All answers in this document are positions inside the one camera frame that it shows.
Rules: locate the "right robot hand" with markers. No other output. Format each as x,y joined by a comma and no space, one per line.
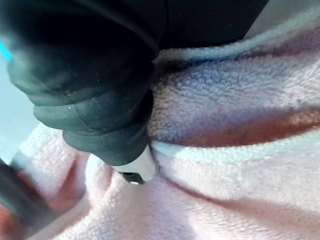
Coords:
82,75

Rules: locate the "pink terry towel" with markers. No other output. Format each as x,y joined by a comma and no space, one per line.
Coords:
225,162

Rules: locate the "dark cylindrical bar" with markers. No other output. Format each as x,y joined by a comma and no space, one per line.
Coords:
22,200

